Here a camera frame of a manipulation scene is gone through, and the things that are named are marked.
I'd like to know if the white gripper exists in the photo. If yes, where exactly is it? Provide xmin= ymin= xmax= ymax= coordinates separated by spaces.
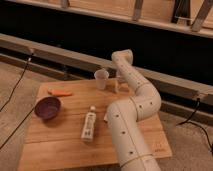
xmin=115 ymin=71 xmax=126 ymax=92

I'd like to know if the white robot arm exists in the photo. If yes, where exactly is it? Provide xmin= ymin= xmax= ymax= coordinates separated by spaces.
xmin=106 ymin=49 xmax=161 ymax=171

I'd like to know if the white sponge block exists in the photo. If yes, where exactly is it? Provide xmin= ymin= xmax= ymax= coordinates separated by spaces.
xmin=106 ymin=79 xmax=119 ymax=94

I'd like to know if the translucent plastic cup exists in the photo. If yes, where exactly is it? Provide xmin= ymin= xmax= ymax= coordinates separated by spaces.
xmin=94 ymin=69 xmax=109 ymax=90

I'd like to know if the orange carrot toy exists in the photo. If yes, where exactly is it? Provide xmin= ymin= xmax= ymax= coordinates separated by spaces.
xmin=47 ymin=89 xmax=73 ymax=97

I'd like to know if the white tube bottle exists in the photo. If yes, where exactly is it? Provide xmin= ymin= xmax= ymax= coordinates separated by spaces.
xmin=81 ymin=106 xmax=96 ymax=142

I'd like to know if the wooden board table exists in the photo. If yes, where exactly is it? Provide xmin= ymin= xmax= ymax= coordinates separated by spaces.
xmin=17 ymin=77 xmax=174 ymax=171

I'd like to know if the purple bowl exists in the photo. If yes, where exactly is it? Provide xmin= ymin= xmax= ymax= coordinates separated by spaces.
xmin=34 ymin=97 xmax=61 ymax=120

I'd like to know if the wooden wall rail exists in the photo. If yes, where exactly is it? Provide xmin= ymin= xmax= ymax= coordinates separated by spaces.
xmin=9 ymin=0 xmax=213 ymax=38

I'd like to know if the black cable right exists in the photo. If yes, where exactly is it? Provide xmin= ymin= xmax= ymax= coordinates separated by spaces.
xmin=176 ymin=97 xmax=213 ymax=154

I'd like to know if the black cable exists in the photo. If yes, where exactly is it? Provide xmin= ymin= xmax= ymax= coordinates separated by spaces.
xmin=176 ymin=97 xmax=213 ymax=154
xmin=0 ymin=49 xmax=36 ymax=149

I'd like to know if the black cable left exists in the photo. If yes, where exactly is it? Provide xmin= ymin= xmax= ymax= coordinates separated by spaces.
xmin=0 ymin=49 xmax=36 ymax=149

